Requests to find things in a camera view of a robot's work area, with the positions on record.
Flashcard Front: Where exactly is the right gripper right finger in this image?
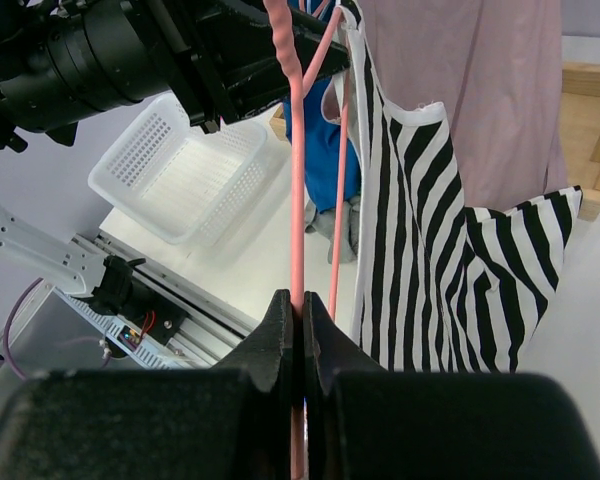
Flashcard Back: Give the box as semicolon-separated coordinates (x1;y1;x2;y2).
303;292;600;479

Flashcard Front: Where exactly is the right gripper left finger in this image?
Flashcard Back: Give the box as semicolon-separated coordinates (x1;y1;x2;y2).
0;290;293;479

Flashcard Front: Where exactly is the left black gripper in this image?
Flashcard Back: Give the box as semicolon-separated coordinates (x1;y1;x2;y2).
164;0;352;134

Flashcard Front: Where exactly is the pink hanger of striped top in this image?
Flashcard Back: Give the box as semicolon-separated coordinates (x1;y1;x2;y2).
262;0;354;480

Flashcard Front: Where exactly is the black white striped tank top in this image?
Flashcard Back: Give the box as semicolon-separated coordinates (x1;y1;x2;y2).
331;1;582;372

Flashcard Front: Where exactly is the grey tank top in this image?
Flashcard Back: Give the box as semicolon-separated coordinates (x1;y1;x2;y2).
304;195;362;264

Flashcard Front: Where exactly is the mauve pink tank top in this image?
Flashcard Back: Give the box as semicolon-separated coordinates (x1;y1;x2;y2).
335;1;568;211

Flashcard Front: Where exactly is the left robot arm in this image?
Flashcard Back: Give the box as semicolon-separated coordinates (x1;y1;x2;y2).
0;1;350;342

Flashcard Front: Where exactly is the blue tank top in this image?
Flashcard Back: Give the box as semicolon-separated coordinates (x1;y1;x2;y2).
282;1;361;213

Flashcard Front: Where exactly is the white plastic basket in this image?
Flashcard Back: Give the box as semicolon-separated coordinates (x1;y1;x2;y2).
88;94;283;247

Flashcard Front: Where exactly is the wooden clothes rack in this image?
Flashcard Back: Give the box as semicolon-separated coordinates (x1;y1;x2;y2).
268;60;600;222

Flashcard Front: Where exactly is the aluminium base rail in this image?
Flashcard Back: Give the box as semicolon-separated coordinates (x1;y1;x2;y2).
69;232;256;369

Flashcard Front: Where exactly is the white slotted cable duct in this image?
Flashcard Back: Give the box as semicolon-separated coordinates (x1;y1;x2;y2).
54;290;209;370

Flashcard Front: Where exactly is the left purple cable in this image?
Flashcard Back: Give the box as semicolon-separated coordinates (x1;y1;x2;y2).
0;277;45;382

